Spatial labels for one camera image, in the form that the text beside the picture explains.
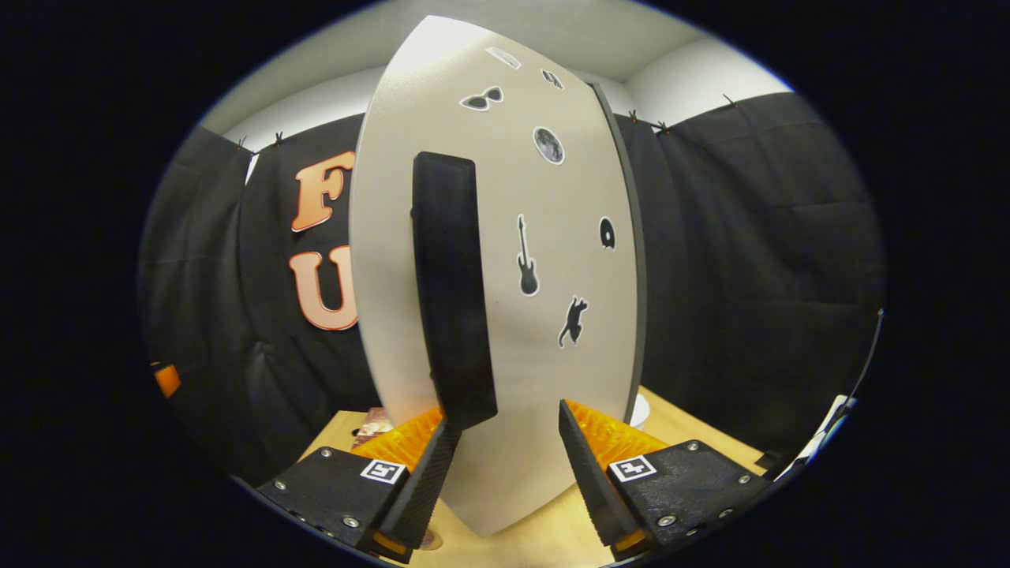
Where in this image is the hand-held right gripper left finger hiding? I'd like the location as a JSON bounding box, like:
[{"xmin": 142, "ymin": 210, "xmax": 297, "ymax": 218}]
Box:
[{"xmin": 255, "ymin": 407, "xmax": 464, "ymax": 565}]

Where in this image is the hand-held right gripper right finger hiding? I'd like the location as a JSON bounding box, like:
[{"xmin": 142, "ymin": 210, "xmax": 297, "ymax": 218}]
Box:
[{"xmin": 557, "ymin": 398, "xmax": 774, "ymax": 562}]

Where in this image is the beige cabinet door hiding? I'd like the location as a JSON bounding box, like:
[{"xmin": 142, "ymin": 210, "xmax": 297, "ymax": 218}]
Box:
[{"xmin": 348, "ymin": 13, "xmax": 642, "ymax": 539}]

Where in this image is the brown cover book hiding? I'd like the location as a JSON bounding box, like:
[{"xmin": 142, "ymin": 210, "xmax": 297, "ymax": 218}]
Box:
[{"xmin": 350, "ymin": 407, "xmax": 395, "ymax": 451}]

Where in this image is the black backdrop cloth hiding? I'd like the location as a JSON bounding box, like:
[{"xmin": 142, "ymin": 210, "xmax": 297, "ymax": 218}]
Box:
[{"xmin": 138, "ymin": 91, "xmax": 885, "ymax": 484}]

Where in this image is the black door handle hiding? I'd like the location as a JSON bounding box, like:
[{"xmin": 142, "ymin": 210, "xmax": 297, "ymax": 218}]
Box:
[{"xmin": 410, "ymin": 151, "xmax": 499, "ymax": 432}]

